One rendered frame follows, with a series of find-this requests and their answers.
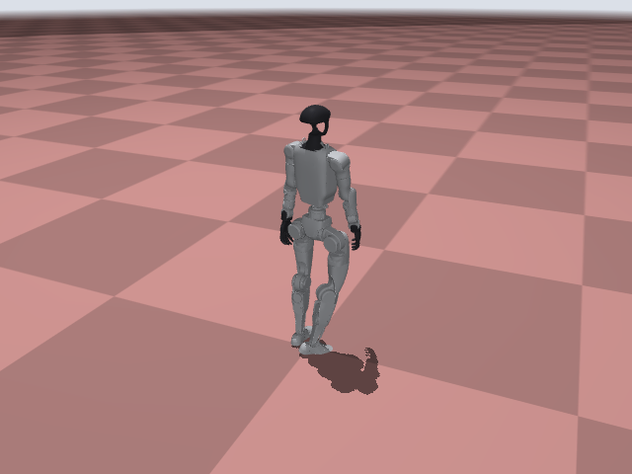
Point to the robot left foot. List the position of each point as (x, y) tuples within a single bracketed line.
[(298, 339)]

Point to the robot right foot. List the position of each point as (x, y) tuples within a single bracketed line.
[(306, 349)]

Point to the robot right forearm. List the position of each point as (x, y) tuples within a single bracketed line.
[(350, 209)]

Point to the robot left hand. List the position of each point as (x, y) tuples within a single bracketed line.
[(284, 235)]

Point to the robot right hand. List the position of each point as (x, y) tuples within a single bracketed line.
[(357, 233)]

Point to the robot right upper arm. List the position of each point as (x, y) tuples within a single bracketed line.
[(340, 164)]

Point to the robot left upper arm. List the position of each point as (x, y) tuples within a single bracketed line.
[(289, 164)]

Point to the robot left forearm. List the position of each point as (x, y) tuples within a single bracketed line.
[(288, 200)]

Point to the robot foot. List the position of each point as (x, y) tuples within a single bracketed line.
[(306, 349), (298, 339)]

